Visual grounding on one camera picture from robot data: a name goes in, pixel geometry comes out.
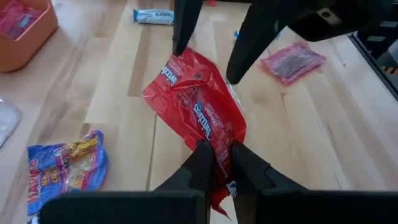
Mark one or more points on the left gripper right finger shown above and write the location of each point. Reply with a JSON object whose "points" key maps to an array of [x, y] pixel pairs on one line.
{"points": [[311, 207]]}

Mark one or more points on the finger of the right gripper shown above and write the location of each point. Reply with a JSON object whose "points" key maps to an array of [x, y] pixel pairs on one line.
{"points": [[252, 37], [186, 21]]}

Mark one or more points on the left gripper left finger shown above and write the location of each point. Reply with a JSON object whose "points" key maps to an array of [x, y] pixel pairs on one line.
{"points": [[124, 207]]}

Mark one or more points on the silver blue candy bar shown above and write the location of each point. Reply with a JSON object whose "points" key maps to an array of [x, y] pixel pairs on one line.
{"points": [[152, 16]]}

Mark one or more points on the pink clear candy packet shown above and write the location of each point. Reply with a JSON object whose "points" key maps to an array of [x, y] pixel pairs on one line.
{"points": [[292, 62]]}

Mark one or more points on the red Twizzlers packet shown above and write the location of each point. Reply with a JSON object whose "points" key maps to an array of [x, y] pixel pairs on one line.
{"points": [[192, 102], [23, 26], [7, 9]]}

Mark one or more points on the blue Haribo gummy bag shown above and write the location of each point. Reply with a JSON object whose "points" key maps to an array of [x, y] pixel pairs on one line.
{"points": [[49, 174]]}

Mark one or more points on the clear plastic bin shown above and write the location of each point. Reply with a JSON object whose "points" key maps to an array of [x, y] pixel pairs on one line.
{"points": [[7, 121]]}

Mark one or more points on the orange plastic bin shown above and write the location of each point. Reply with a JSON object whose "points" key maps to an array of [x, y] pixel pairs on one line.
{"points": [[28, 49]]}

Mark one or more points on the black aluminium table frame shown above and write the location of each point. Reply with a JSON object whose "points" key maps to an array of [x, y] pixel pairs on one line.
{"points": [[367, 59]]}

